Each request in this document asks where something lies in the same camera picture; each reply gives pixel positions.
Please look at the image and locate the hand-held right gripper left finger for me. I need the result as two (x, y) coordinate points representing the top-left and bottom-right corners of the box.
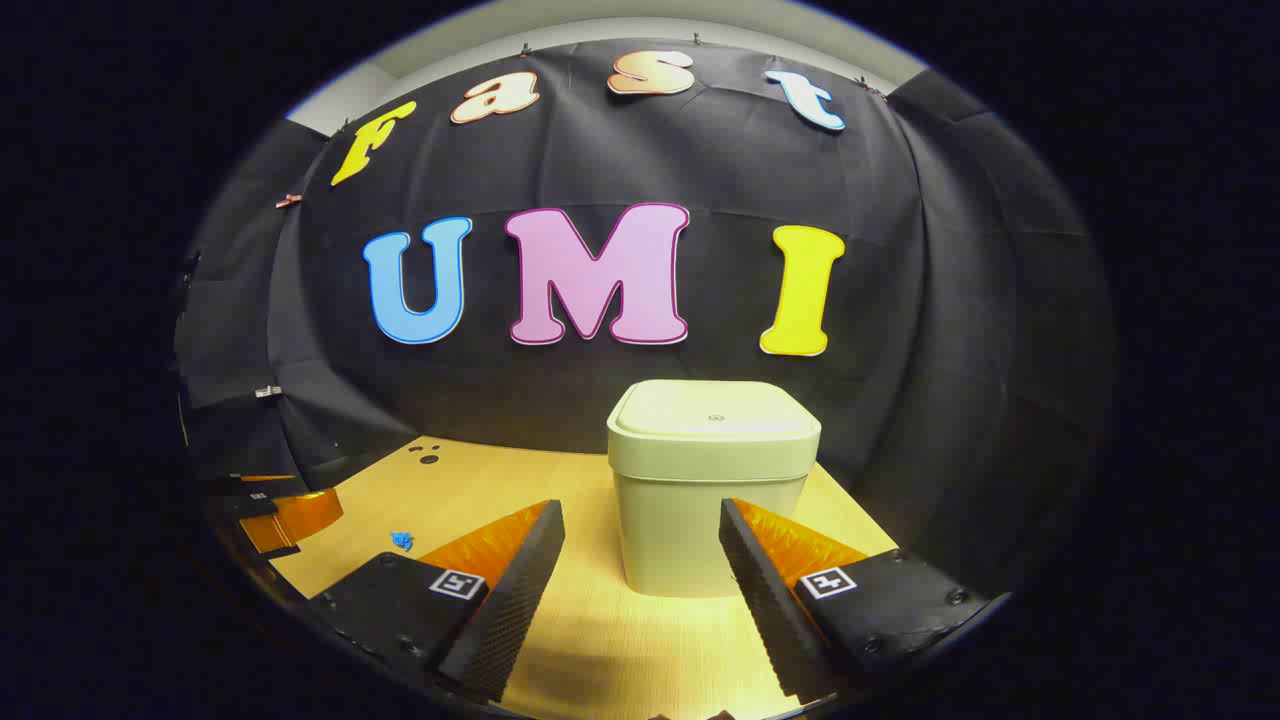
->
(305, 499), (567, 704)

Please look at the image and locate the pale green desktop garbage bin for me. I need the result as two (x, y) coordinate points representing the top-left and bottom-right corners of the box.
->
(606, 379), (823, 599)

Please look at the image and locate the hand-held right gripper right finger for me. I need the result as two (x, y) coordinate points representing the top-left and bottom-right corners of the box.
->
(718, 497), (1011, 704)

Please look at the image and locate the wooden desktop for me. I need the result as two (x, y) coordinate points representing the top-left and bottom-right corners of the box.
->
(268, 436), (901, 720)

